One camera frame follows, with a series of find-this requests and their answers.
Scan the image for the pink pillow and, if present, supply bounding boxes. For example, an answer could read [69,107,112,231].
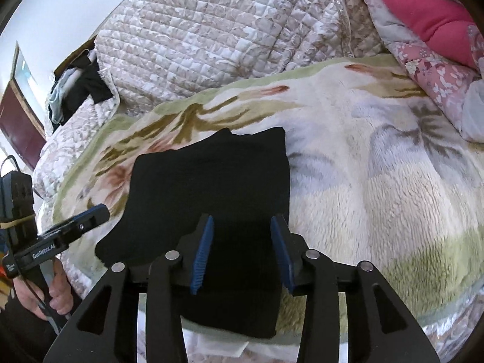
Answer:
[381,0,479,70]

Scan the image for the wooden headboard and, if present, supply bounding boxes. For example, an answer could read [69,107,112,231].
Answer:
[53,36,99,80]

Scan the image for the dark red door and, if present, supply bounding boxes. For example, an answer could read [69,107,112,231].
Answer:
[0,43,47,171]

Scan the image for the person's left forearm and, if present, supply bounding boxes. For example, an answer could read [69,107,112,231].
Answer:
[0,299,65,363]

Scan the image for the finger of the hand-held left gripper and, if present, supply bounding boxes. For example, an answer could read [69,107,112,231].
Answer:
[38,214,111,250]
[70,203,111,225]

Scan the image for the person's left hand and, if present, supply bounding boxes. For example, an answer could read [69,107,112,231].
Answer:
[15,260,73,321]

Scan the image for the black cable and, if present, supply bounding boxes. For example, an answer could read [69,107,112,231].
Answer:
[0,154,21,176]

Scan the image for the dark clothes pile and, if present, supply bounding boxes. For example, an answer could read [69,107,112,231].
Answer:
[60,58,116,125]

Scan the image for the pink floral comforter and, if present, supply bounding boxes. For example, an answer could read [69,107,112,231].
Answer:
[355,0,484,140]

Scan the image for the quilted beige bedspread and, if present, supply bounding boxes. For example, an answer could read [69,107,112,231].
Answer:
[32,0,390,212]

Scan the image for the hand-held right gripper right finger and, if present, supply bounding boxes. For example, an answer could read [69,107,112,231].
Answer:
[270,214,441,363]

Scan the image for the black pants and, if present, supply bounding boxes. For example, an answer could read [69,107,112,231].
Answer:
[94,126,292,340]

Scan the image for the floral fleece blanket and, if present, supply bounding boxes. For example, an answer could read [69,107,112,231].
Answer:
[53,53,484,363]

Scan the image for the light blue cloth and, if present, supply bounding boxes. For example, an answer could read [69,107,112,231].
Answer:
[47,70,82,125]

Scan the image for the white cloth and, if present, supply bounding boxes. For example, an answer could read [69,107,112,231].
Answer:
[181,321,280,363]

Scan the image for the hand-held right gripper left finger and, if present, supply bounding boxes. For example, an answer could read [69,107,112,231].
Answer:
[43,214,215,363]

